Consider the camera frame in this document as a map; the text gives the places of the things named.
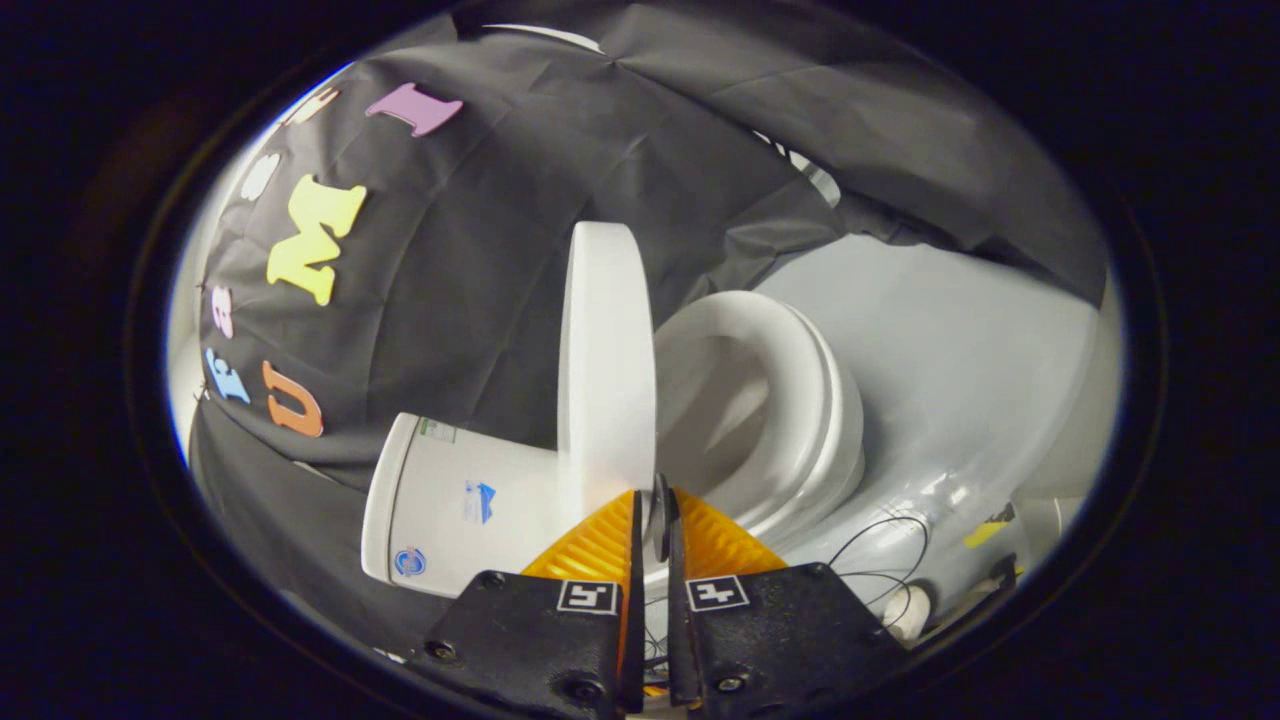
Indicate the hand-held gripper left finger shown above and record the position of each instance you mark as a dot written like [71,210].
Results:
[540,640]

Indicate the black backdrop cloth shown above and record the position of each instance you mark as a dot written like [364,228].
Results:
[480,280]

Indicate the small white round object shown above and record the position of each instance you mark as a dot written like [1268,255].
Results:
[908,612]

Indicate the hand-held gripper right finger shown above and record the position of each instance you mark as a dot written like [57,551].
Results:
[770,630]

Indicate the white toilet seat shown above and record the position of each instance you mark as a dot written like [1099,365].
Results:
[790,350]

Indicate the white toilet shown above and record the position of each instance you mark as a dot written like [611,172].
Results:
[450,500]

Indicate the white toilet lid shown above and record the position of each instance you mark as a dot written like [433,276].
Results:
[605,370]

